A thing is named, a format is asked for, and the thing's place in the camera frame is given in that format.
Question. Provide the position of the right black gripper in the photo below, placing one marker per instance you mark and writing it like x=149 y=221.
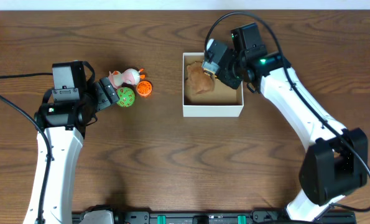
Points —
x=223 y=68

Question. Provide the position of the green ball with orange numbers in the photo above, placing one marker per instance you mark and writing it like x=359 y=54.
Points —
x=126 y=97

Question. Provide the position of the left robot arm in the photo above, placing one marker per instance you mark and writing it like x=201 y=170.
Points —
x=59 y=147

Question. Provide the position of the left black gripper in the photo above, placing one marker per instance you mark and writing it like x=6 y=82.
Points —
x=107 y=93

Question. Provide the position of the grey yellow toy truck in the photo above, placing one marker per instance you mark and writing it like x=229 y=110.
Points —
x=210 y=68

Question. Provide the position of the brown plush toy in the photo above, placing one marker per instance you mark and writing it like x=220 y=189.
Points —
x=197 y=81

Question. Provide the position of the white cardboard box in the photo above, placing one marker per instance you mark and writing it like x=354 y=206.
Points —
x=223 y=101

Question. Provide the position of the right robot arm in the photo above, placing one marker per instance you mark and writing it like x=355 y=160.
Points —
x=335 y=162

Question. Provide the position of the orange round toy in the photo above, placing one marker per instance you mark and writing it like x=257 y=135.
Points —
x=144 y=88

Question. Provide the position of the white pink toy animal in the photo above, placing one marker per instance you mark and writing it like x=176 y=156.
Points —
x=130 y=76

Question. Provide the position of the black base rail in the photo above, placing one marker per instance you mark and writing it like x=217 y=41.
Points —
x=106 y=214

